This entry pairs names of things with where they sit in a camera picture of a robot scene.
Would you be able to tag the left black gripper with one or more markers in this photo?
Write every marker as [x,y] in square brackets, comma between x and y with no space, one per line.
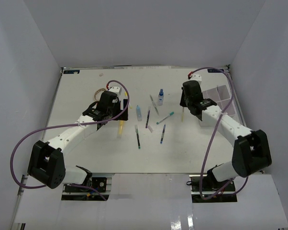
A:
[124,116]

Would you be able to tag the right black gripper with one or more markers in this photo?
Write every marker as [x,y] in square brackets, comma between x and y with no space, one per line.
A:
[182,103]

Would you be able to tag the teal capped white marker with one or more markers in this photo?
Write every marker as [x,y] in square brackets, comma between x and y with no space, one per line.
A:
[166,117]

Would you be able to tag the green gel pen clear cap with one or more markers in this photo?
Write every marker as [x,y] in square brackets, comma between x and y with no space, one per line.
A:
[154,105]

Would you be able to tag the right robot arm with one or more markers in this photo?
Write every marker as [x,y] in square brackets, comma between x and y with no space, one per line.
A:
[251,151]

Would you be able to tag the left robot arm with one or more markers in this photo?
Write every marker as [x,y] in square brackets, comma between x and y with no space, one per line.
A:
[47,163]

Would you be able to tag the yellow highlighter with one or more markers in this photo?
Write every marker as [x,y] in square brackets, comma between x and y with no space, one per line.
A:
[120,129]

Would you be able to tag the blue highlighter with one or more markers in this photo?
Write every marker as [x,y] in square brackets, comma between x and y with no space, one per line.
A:
[138,113]

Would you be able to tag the dark green gel pen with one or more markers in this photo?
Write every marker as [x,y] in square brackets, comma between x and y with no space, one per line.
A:
[137,135]

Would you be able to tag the purple gel pen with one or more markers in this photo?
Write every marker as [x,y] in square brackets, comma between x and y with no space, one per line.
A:
[148,116]

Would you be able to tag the white compartment organizer tray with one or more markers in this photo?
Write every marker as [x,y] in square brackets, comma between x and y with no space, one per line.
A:
[221,96]

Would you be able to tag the small blue spray bottle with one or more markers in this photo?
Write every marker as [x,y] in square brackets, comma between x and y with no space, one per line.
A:
[161,97]

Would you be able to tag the right blue corner label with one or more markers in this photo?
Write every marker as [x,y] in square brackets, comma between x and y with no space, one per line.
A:
[215,70]

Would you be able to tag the blue corner label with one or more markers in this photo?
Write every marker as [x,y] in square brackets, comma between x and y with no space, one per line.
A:
[215,70]
[71,71]

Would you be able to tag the masking tape roll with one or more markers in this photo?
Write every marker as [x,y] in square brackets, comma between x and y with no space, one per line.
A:
[97,92]

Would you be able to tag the blue gel pen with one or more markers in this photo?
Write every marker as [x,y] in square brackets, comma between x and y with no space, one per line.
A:
[163,133]

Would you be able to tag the left blue corner label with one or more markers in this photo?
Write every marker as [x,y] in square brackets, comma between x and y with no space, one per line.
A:
[71,71]

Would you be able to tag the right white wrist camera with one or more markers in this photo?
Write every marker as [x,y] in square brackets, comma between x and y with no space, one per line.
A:
[195,77]

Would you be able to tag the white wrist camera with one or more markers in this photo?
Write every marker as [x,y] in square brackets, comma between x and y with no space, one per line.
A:
[195,77]
[115,89]

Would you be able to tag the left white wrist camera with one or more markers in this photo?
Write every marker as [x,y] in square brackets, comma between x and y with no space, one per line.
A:
[115,89]

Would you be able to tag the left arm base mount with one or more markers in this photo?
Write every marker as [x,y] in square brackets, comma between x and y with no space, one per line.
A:
[98,183]

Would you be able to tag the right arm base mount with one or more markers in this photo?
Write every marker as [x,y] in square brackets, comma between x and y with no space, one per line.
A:
[224,196]

